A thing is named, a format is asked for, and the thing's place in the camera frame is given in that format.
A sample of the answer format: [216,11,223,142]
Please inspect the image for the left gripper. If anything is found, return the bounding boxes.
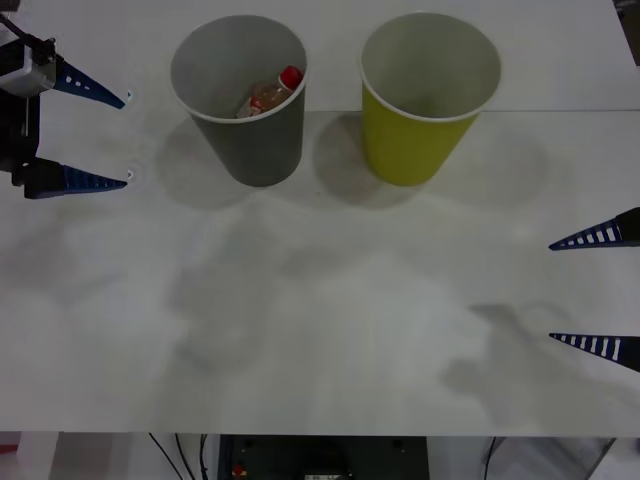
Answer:
[0,54,129,201]

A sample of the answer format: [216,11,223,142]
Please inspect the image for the yellow-green plastic bin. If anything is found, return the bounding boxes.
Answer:
[357,11,503,189]

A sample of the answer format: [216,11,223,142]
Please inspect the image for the plastic bottle with red cap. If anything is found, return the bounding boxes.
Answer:
[234,65,305,120]

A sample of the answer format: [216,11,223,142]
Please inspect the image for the grey plastic bin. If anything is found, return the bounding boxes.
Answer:
[168,13,308,189]

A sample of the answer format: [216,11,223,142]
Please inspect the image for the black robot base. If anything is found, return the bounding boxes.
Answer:
[218,434,429,480]

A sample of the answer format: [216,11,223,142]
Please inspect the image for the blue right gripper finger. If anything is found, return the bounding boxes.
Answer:
[548,332,640,374]
[548,207,640,252]

